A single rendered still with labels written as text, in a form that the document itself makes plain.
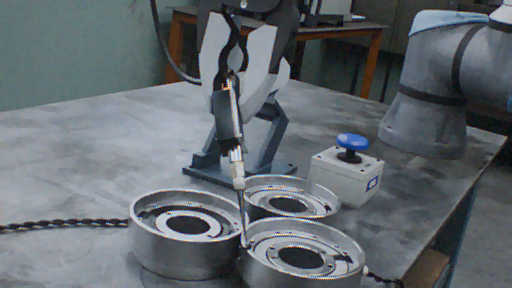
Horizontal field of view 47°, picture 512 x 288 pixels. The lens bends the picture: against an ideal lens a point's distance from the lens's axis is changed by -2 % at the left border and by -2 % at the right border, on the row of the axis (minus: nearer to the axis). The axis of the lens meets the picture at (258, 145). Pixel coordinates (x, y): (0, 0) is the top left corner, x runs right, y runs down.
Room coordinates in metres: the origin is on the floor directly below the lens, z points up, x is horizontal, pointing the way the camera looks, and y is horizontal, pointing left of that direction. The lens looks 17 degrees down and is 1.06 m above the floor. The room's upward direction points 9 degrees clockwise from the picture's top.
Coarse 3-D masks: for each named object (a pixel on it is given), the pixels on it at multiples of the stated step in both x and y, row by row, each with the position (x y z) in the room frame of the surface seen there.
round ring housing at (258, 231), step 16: (256, 224) 0.47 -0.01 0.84; (272, 224) 0.49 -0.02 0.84; (288, 224) 0.49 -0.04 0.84; (304, 224) 0.50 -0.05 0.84; (320, 224) 0.49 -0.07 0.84; (240, 240) 0.44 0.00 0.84; (256, 240) 0.46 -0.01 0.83; (320, 240) 0.48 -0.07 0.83; (336, 240) 0.48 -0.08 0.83; (352, 240) 0.47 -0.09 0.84; (256, 256) 0.41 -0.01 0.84; (288, 256) 0.46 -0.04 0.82; (304, 256) 0.47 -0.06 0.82; (320, 256) 0.46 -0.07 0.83; (352, 256) 0.46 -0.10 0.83; (240, 272) 0.43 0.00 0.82; (256, 272) 0.41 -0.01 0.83; (272, 272) 0.40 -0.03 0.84; (288, 272) 0.40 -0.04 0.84; (304, 272) 0.42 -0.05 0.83; (320, 272) 0.42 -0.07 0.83; (352, 272) 0.41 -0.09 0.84
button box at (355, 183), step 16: (320, 160) 0.67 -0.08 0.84; (336, 160) 0.68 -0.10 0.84; (352, 160) 0.67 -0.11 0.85; (368, 160) 0.70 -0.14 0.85; (320, 176) 0.67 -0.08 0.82; (336, 176) 0.66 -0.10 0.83; (352, 176) 0.65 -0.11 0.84; (368, 176) 0.65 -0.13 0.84; (336, 192) 0.66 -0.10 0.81; (352, 192) 0.65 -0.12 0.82; (368, 192) 0.67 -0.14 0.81
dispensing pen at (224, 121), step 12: (228, 72) 0.54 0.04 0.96; (228, 84) 0.53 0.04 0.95; (216, 96) 0.51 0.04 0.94; (228, 96) 0.50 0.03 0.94; (216, 108) 0.50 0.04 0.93; (228, 108) 0.50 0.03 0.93; (216, 120) 0.49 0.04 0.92; (228, 120) 0.49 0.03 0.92; (216, 132) 0.48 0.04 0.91; (228, 132) 0.48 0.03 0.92; (216, 144) 0.49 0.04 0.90; (228, 144) 0.49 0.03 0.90; (228, 156) 0.51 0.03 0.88; (240, 156) 0.49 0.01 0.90; (240, 168) 0.48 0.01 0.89; (240, 180) 0.47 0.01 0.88; (240, 192) 0.47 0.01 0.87; (240, 204) 0.46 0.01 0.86
